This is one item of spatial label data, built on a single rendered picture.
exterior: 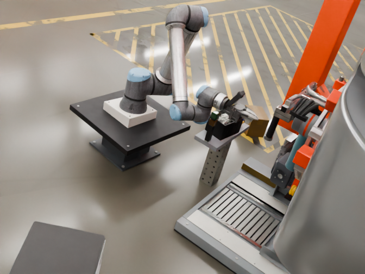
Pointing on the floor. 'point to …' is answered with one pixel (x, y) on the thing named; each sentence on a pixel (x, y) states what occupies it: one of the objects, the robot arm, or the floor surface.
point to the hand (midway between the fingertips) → (256, 117)
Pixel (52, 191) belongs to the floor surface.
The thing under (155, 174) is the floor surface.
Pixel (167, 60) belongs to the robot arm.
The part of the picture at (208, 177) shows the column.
